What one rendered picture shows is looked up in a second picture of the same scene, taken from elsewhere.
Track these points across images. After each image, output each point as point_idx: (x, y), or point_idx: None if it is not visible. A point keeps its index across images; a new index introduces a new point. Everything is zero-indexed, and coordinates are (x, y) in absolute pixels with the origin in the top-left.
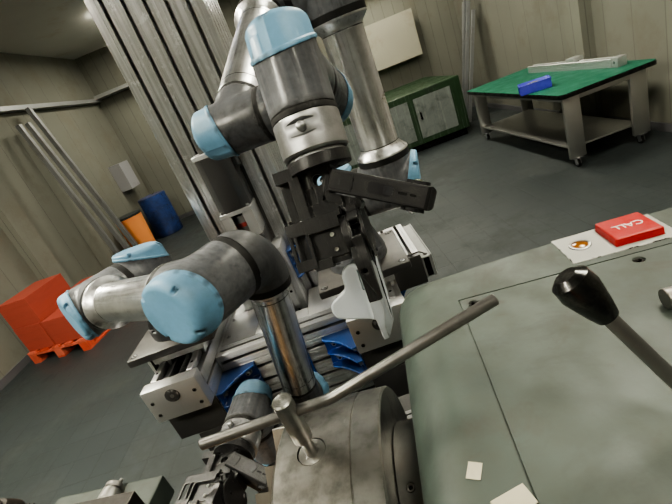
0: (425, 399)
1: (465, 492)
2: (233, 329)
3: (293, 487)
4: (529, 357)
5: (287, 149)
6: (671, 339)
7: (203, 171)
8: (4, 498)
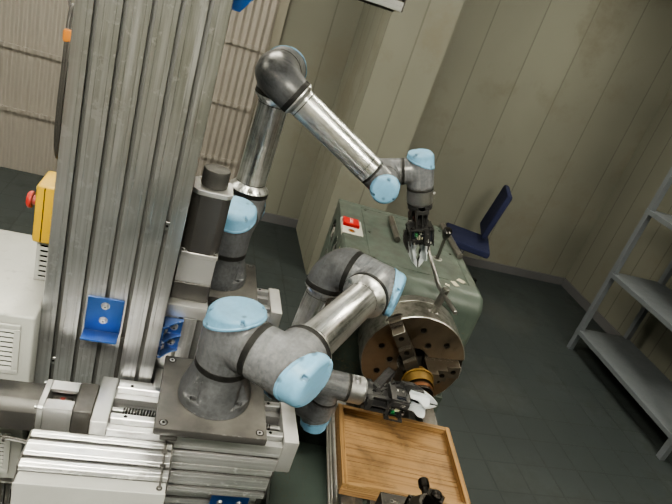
0: (417, 284)
1: (452, 288)
2: None
3: (444, 319)
4: (409, 263)
5: (431, 201)
6: None
7: (227, 209)
8: (419, 498)
